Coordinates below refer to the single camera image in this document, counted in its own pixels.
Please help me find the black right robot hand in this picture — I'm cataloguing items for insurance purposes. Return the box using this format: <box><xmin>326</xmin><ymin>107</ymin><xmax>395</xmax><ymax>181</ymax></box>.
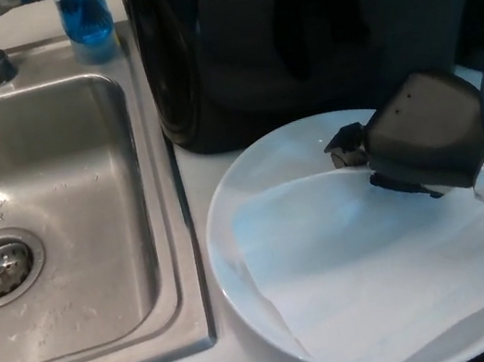
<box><xmin>312</xmin><ymin>61</ymin><xmax>484</xmax><ymax>217</ymax></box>

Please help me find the white tissue paper sheet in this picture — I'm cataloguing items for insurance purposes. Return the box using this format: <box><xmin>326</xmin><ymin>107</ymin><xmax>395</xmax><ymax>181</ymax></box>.
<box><xmin>223</xmin><ymin>141</ymin><xmax>484</xmax><ymax>362</ymax></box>

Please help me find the white round plate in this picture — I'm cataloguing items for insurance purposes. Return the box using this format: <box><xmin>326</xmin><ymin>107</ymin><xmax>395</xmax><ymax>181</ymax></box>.
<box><xmin>187</xmin><ymin>84</ymin><xmax>484</xmax><ymax>362</ymax></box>

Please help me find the black tissue paper dispenser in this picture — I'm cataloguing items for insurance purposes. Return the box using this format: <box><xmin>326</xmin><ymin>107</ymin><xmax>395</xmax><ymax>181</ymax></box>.
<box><xmin>120</xmin><ymin>0</ymin><xmax>484</xmax><ymax>166</ymax></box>

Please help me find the blue dish soap bottle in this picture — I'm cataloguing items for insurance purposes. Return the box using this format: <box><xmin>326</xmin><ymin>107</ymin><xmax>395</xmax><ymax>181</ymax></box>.
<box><xmin>53</xmin><ymin>0</ymin><xmax>123</xmax><ymax>71</ymax></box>

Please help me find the stainless steel sink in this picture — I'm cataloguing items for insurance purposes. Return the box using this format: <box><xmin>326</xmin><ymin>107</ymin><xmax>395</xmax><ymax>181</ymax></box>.
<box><xmin>0</xmin><ymin>17</ymin><xmax>223</xmax><ymax>362</ymax></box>

